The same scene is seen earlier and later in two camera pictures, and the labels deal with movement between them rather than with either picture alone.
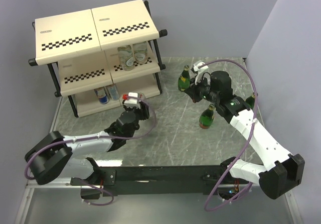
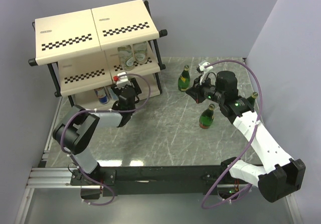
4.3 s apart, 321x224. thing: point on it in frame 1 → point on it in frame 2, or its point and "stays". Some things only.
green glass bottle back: (184, 80) stays
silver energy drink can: (113, 90) stays
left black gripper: (143, 111) → (136, 87)
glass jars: (126, 58) stays
